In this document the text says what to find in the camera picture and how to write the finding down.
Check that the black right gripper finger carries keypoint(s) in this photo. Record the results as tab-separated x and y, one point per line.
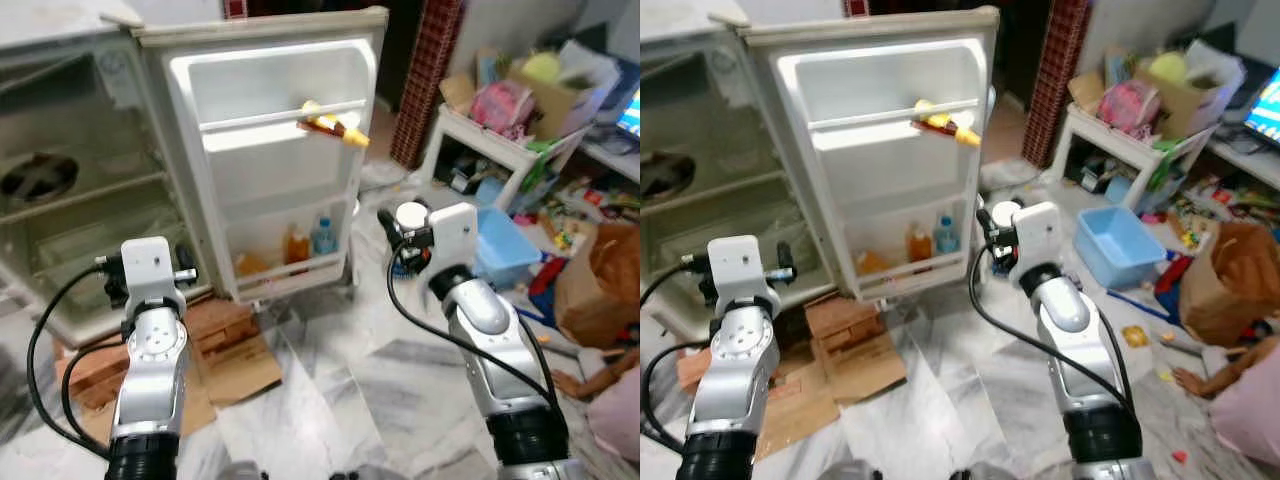
386	224
983	220

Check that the white plastic bottle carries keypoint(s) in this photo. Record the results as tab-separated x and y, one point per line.
411	214
1006	213

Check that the child's forearm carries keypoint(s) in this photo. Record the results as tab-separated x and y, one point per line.
610	368
1235	367

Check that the white fridge door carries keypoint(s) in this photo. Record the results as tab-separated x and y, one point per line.
270	190
880	190

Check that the white mini fridge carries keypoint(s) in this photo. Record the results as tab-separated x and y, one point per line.
700	120
90	120

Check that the child's hand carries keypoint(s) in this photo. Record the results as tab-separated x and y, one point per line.
1193	383
572	384

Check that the blue water bottle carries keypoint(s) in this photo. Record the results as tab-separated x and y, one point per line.
324	237
947	235

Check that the orange food packet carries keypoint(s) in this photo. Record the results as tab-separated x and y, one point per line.
872	263
251	265

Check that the red brick stack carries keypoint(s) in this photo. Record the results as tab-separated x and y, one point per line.
840	318
220	322
90	378
697	372

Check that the orange drink bottle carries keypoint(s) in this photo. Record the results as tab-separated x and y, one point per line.
918	245
296	245

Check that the blue plastic bin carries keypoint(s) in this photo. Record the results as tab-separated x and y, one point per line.
1120	250
505	250

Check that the small blue storage bin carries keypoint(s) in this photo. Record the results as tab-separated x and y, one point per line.
488	192
1119	189

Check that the sauce bottle yellow cap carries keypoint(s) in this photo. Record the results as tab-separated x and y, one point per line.
335	124
948	122

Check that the white plastic table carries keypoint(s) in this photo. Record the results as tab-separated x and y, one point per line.
1110	140
480	140

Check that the red and blue backpack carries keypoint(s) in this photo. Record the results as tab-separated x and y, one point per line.
545	285
1165	285

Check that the dark round bowl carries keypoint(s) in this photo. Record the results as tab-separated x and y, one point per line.
665	175

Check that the red tiled pillar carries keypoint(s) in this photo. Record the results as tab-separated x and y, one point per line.
1055	80
425	80
856	7
235	8

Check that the yellow toy block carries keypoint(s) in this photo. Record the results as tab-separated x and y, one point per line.
1135	336

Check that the brown paper bag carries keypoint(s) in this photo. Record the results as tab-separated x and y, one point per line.
1230	285
600	290

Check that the white television console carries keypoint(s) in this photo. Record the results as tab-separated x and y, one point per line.
1245	165
615	160

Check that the brown cardboard box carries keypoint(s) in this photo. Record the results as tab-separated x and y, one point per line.
1200	110
575	110

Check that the flat screen television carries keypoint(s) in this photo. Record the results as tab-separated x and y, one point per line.
1265	110
630	115

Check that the yellow-green balloon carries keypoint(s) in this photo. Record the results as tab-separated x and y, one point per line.
1168	68
541	68

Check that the child in pink shirt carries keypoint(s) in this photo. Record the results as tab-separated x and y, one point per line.
1250	415
615	415

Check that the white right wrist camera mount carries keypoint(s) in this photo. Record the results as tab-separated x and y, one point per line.
455	232
1038	230

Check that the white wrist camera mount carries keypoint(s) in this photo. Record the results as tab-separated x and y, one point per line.
148	265
1038	230
735	262
455	232

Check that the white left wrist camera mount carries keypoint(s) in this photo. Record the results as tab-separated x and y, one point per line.
735	262
148	265

